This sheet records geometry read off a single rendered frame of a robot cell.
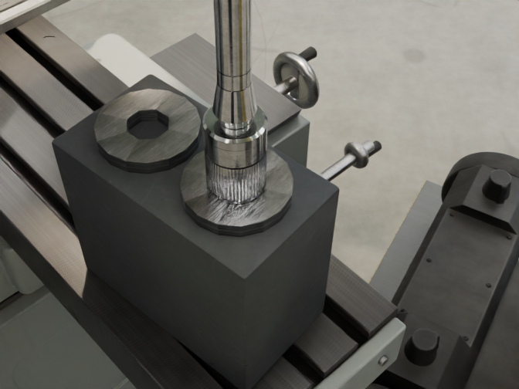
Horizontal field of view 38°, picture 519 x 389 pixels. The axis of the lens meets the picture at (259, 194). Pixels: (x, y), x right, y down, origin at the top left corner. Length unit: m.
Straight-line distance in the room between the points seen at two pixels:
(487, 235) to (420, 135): 1.02
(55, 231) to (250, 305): 0.32
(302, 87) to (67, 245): 0.73
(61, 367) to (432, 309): 0.58
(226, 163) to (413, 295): 0.71
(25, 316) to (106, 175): 0.48
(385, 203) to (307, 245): 1.49
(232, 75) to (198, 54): 0.85
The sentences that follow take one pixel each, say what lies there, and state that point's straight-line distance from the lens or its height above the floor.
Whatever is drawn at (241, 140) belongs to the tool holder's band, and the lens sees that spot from 0.54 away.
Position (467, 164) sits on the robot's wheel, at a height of 0.57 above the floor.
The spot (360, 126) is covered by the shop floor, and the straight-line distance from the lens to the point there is 2.30.
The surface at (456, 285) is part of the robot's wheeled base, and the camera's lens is 1.24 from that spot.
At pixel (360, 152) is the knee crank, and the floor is 0.54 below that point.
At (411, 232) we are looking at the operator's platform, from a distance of 1.54.
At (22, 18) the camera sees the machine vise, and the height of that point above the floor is 0.95.
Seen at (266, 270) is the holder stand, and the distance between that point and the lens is 0.58.
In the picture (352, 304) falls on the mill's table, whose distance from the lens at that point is 0.77.
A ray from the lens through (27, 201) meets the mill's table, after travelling 0.88.
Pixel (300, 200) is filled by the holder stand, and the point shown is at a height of 1.13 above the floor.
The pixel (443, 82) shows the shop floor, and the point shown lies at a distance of 2.50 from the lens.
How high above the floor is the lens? 1.59
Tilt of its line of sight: 49 degrees down
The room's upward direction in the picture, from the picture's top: 1 degrees clockwise
